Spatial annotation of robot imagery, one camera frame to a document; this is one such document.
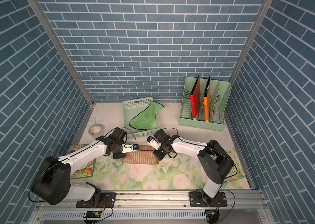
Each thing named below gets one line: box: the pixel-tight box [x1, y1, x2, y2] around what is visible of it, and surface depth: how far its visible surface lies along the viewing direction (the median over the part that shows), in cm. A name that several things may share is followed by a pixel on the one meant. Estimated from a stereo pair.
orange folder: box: [203, 75, 211, 123], surface depth 91 cm
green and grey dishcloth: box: [129, 100, 165, 130], surface depth 107 cm
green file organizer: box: [178, 76, 232, 132], surface depth 106 cm
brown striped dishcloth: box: [122, 145, 160, 166], surface depth 88 cm
